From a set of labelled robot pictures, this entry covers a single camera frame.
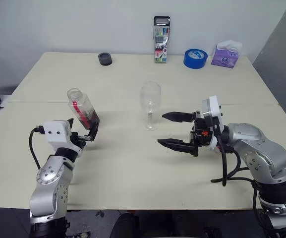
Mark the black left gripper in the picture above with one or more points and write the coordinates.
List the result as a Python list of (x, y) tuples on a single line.
[(83, 138)]

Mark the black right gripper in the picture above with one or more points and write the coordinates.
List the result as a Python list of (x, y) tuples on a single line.
[(199, 135)]

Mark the plastic bottle with red liquid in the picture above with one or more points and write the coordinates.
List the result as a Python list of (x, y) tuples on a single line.
[(82, 109)]

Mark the clear wine glass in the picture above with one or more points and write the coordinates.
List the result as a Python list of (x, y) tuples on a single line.
[(150, 96)]

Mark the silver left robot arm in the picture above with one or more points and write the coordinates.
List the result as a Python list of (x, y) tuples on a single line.
[(48, 173)]

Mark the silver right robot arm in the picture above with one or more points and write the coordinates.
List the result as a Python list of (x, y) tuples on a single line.
[(256, 141)]

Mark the black round container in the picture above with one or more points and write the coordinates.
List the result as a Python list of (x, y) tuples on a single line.
[(105, 59)]

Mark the blue tape roll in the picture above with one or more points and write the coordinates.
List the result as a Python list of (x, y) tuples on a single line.
[(193, 60)]

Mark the purple tissue pack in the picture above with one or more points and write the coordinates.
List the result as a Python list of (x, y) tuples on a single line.
[(224, 58)]

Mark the marker pen pack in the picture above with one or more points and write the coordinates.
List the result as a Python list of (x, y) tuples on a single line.
[(161, 44)]

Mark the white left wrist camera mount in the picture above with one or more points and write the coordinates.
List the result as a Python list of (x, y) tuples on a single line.
[(56, 131)]

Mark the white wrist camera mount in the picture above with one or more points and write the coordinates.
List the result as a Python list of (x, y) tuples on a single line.
[(215, 109), (56, 131)]

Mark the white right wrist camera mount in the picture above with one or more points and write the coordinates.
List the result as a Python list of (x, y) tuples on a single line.
[(215, 109)]

